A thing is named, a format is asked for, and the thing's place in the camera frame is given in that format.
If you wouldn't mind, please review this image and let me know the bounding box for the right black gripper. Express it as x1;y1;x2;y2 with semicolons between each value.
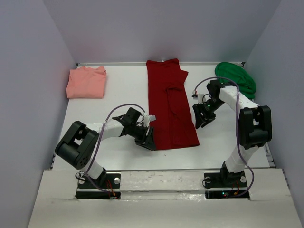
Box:
192;98;225;129

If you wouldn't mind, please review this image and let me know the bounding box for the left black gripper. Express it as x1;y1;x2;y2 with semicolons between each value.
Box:
128;124;155;151

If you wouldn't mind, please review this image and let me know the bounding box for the red t shirt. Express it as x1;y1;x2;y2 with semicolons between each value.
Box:
146;58;200;150

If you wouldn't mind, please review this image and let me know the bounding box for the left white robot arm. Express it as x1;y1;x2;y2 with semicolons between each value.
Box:
55;107;156;190

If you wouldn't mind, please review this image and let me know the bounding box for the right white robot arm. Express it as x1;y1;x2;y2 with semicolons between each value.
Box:
192;77;272;189

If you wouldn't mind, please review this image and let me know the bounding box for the green t shirt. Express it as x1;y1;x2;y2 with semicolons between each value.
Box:
215;62;257;99

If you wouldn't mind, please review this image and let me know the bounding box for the white front cover board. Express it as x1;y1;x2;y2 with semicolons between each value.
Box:
29;169;301;228

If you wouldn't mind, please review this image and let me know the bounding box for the folded pink t shirt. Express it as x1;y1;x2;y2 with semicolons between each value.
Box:
66;66;107;99

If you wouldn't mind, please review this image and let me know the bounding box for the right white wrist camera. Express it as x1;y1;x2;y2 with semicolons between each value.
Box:
192;90;210;104

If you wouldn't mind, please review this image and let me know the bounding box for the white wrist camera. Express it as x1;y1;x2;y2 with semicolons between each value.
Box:
192;90;210;104
142;114;156;126

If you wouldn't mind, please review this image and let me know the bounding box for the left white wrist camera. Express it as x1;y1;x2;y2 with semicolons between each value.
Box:
142;114;156;126

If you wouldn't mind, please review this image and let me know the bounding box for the aluminium table frame rail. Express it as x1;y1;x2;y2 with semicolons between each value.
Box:
76;61;245;67

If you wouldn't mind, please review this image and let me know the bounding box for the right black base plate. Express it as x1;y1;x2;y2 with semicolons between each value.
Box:
202;172;249;200

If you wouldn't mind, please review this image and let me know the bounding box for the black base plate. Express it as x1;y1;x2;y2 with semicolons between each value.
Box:
75;172;121;200
202;172;249;200

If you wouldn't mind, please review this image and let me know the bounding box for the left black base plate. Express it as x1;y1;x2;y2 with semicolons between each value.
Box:
75;172;121;200

